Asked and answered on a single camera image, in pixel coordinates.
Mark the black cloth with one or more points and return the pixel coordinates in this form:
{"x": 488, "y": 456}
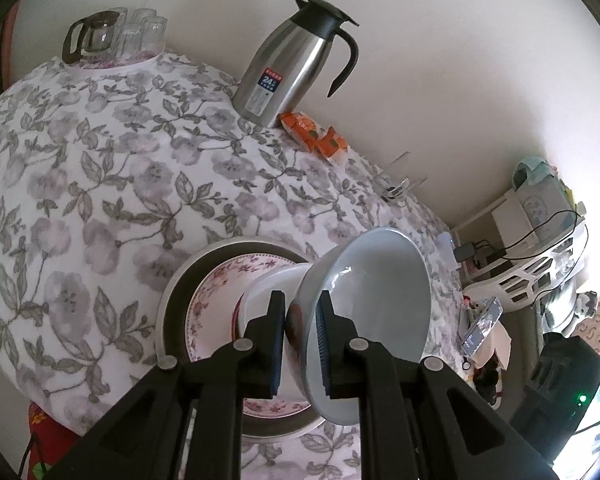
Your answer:
{"x": 490, "y": 380}

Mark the small pink floral plate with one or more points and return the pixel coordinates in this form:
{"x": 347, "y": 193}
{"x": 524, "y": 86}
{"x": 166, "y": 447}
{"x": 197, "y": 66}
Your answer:
{"x": 210, "y": 305}

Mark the grey floral tablecloth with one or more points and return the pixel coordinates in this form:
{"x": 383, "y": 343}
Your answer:
{"x": 80, "y": 200}

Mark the white power bank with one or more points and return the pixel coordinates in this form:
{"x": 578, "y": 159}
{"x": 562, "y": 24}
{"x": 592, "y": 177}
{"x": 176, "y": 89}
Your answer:
{"x": 446, "y": 249}

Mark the pink foam pole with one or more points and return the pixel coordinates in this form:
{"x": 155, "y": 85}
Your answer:
{"x": 12, "y": 35}

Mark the stainless steel thermos jug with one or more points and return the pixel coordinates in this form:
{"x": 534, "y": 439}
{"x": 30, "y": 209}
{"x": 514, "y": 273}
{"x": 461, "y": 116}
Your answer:
{"x": 280, "y": 70}

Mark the beige paper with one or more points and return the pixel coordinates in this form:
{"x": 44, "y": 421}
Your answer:
{"x": 500, "y": 342}

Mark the pale printed bag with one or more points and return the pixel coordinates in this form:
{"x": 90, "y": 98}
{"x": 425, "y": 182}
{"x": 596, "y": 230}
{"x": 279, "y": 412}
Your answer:
{"x": 540, "y": 207}

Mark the white shelf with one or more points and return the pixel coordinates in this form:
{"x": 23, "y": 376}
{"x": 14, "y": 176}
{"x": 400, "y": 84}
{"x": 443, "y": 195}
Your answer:
{"x": 505, "y": 215}

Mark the dark metal tray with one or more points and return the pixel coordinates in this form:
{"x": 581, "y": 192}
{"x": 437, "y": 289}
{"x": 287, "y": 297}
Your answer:
{"x": 175, "y": 310}

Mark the black charger adapter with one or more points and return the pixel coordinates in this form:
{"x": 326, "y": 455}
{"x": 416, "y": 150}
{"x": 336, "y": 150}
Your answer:
{"x": 465, "y": 252}

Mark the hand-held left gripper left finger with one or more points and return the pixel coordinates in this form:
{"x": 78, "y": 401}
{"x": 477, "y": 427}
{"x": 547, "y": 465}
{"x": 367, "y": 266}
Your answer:
{"x": 277, "y": 345}

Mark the white square bowl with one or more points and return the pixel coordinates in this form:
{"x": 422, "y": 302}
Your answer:
{"x": 270, "y": 285}

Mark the clear glass cup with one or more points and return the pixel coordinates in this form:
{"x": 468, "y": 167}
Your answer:
{"x": 405, "y": 175}

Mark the red floral cloth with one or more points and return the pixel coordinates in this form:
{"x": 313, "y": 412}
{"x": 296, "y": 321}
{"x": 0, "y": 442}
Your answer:
{"x": 45, "y": 430}

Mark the smartphone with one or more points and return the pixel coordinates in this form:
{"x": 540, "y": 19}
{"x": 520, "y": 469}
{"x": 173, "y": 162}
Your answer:
{"x": 481, "y": 327}

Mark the cow pattern figurine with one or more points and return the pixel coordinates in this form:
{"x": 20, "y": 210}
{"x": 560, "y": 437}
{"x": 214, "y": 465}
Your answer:
{"x": 586, "y": 304}

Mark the green cloth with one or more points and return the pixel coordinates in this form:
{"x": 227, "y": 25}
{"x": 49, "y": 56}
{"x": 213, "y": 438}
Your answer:
{"x": 532, "y": 170}

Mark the round white floral tray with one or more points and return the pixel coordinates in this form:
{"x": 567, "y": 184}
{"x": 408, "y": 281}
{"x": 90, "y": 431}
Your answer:
{"x": 145, "y": 57}

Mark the white plastic lattice basket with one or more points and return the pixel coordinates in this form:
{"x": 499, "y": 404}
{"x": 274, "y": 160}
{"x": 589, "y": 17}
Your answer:
{"x": 525, "y": 272}

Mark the pale blue bowl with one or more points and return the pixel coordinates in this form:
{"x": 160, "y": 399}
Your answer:
{"x": 375, "y": 285}

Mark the black box with green light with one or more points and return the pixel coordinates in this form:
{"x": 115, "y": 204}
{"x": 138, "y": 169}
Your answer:
{"x": 555, "y": 390}

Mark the orange snack packet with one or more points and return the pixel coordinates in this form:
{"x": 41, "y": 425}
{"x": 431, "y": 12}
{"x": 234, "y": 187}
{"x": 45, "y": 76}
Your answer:
{"x": 330, "y": 145}
{"x": 300, "y": 125}

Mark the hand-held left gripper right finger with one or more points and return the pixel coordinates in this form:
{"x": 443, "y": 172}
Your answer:
{"x": 324, "y": 345}

